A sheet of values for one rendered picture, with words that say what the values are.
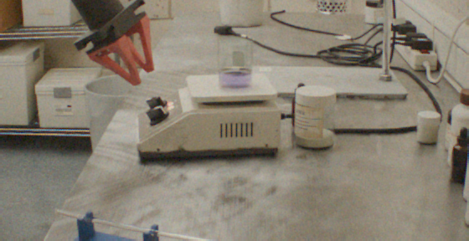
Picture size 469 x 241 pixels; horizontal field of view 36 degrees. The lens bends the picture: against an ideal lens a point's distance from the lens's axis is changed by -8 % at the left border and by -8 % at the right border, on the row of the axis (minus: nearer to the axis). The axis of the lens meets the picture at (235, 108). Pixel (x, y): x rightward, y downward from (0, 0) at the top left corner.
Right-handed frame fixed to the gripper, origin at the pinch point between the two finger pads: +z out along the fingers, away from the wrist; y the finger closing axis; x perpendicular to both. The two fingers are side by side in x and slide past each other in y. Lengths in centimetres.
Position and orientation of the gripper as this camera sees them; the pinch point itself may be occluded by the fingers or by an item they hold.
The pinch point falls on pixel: (141, 73)
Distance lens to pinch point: 105.2
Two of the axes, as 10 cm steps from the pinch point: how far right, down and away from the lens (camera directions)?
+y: 4.5, -5.5, 7.1
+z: 5.1, 8.1, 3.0
